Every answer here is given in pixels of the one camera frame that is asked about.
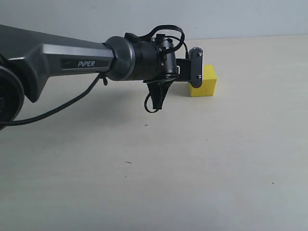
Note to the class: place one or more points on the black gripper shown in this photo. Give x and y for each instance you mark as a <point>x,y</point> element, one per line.
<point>151,65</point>

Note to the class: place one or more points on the yellow foam cube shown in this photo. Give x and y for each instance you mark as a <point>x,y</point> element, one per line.
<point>208,85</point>

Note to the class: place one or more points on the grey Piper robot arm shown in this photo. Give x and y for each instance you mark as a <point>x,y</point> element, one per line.
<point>29,58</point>

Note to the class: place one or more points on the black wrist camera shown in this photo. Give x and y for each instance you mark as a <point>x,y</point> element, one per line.
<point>190,69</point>

